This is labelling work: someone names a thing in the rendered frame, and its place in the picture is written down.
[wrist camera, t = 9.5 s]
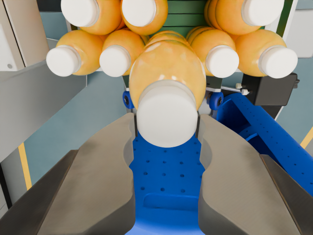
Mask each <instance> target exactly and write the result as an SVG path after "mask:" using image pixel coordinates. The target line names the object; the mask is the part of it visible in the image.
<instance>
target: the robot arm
mask: <svg viewBox="0 0 313 235"><path fill-rule="evenodd" d="M135 137H138V132H137V120H136V113H135V114H134V113H131V112H130V113H127V114H125V115H124V116H122V117H120V118H119V119H117V120H116V121H114V122H112V123H110V124H109V125H107V126H105V127H104V128H102V129H101V130H99V131H98V132H97V133H95V134H94V135H93V136H91V137H90V138H89V139H88V140H87V141H86V142H85V143H84V144H83V145H82V146H81V147H80V148H79V149H78V150H70V151H69V152H68V153H67V154H66V155H65V156H63V157H62V158H61V159H60V160H59V161H58V162H57V163H56V164H55V165H54V166H53V167H52V168H51V169H50V170H49V171H48V172H47V173H46V174H44V175H43V176H42V177H41V178H40V179H39V180H38V181H37V182H36V183H35V184H34V185H33V186H32V187H31V188H30V189H29V190H28V191H26V192H25V193H24V194H23V195H22V196H21V197H20V198H19V199H18V200H17V201H16V202H15V203H14V204H13V205H12V206H11V207H10V209H9V210H8V211H7V212H6V213H5V214H4V215H3V216H2V218H1V219H0V235H125V234H126V233H127V232H129V231H130V230H131V229H132V228H133V226H134V224H135V221H136V200H135V189H134V178H133V172H132V170H131V169H130V168H129V165H130V164H131V162H132V161H133V159H134V153H133V140H134V139H135ZM195 138H198V140H199V141H200V143H201V152H200V159H199V160H200V162H201V164H202V165H203V166H204V168H205V171H204V172H203V175H202V180H201V187H200V193H199V199H198V225H199V228H200V229H201V231H202V232H203V233H204V234H205V235H313V196H311V195H310V194H309V193H308V192H307V191H306V190H305V189H304V188H303V187H302V186H301V185H300V184H299V183H298V182H297V181H296V180H294V179H293V178H292V177H291V176H290V175H289V174H288V173H287V172H286V171H285V170H284V169H283V168H282V167H281V166H280V165H278V164H277V163H276V162H275V161H274V160H273V159H272V158H271V157H270V156H269V155H266V154H260V153H259V152H258V151H257V150H256V149H255V148H254V147H253V146H252V145H251V144H249V143H248V142H247V141H246V140H245V139H244V138H242V137H241V136H240V135H238V134H237V133H236V132H234V131H233V130H231V129H229V128H228V127H226V126H225V125H223V124H221V123H220V122H218V121H217V120H215V119H213V118H212V117H210V116H209V115H207V114H201V115H197V128H196V134H195Z"/></svg>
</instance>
